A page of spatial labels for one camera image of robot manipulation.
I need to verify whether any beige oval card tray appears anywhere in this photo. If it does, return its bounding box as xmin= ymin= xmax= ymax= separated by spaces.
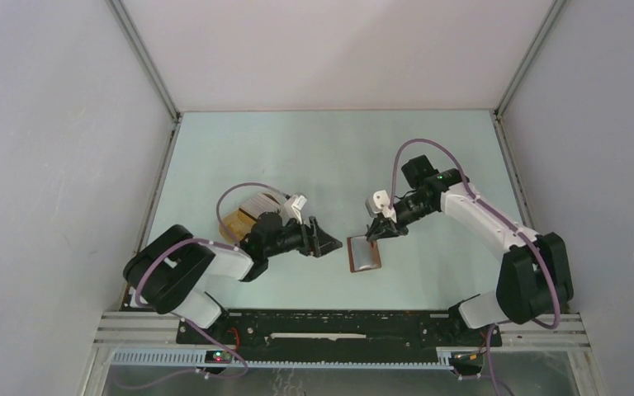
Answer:
xmin=219 ymin=202 xmax=258 ymax=244

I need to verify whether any white toothed cable duct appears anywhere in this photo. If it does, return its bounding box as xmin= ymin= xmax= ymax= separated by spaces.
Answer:
xmin=110 ymin=348 xmax=452 ymax=370

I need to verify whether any brown leather card holder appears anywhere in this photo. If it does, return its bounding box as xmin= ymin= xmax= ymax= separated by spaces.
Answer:
xmin=347 ymin=235 xmax=382 ymax=273

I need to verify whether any aluminium frame rail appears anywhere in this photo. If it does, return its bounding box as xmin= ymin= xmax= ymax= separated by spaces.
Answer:
xmin=92 ymin=311 xmax=591 ymax=352

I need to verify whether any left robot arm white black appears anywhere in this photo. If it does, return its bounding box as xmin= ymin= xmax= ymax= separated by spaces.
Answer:
xmin=122 ymin=212 xmax=343 ymax=344

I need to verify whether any stack of credit cards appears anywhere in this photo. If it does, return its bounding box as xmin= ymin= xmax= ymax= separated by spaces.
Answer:
xmin=239 ymin=191 xmax=286 ymax=219

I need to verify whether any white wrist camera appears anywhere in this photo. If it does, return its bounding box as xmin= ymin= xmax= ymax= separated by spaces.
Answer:
xmin=283 ymin=194 xmax=308 ymax=219
xmin=366 ymin=190 xmax=393 ymax=218

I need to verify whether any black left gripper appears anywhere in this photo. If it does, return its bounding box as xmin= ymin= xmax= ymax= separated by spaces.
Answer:
xmin=265 ymin=214 xmax=342 ymax=258

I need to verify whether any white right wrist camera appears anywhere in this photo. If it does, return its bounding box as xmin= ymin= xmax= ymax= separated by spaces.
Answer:
xmin=366 ymin=190 xmax=393 ymax=218

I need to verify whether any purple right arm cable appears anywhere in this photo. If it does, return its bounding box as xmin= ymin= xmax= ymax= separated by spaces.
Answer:
xmin=389 ymin=138 xmax=563 ymax=331

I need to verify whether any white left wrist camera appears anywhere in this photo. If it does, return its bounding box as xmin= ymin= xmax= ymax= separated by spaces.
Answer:
xmin=283 ymin=194 xmax=308 ymax=219

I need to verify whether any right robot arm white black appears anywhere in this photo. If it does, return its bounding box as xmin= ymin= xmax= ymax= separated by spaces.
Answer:
xmin=365 ymin=155 xmax=575 ymax=345

